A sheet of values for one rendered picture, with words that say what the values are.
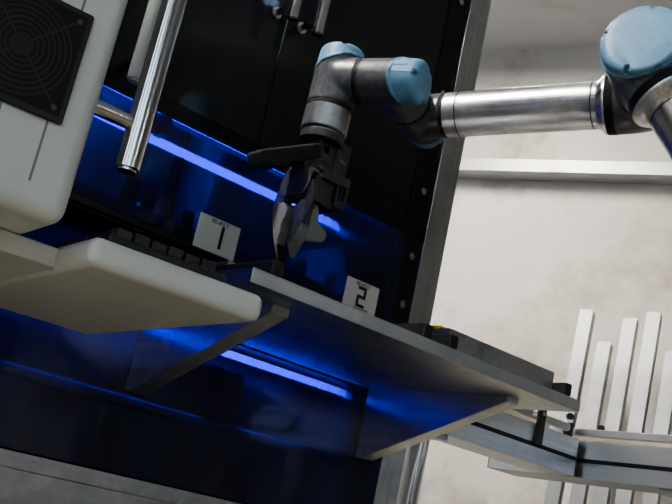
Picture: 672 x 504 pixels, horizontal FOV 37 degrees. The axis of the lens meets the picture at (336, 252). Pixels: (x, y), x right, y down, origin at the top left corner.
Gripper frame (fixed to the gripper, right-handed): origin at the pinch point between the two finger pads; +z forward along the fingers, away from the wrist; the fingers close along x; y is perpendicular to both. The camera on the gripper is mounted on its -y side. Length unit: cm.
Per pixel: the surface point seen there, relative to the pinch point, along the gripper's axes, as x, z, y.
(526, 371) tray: -17.9, 8.2, 39.9
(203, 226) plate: 19.7, -4.0, -3.3
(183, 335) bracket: 6.0, 16.7, -9.6
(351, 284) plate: 19.8, -4.9, 30.8
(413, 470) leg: 35, 24, 71
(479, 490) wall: 176, 11, 253
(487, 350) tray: -17.8, 7.4, 30.0
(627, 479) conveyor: 17, 13, 123
